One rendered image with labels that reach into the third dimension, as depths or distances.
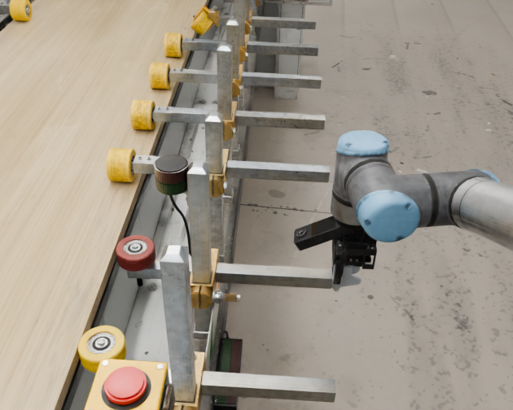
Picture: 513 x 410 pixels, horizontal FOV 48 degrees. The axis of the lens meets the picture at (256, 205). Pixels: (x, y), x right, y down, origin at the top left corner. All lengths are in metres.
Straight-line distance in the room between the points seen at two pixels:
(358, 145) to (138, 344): 0.72
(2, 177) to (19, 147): 0.14
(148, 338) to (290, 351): 0.87
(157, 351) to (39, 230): 0.38
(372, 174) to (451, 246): 1.83
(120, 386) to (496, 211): 0.54
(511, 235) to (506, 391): 1.50
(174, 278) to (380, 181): 0.36
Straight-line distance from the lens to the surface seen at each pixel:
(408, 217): 0.93
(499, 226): 0.83
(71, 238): 1.28
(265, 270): 1.22
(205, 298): 1.17
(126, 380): 0.59
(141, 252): 1.21
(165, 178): 1.01
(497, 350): 2.39
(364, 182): 0.95
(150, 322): 1.45
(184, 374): 0.99
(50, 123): 1.71
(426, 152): 3.39
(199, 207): 1.05
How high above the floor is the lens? 1.71
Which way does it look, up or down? 37 degrees down
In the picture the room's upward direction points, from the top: 2 degrees clockwise
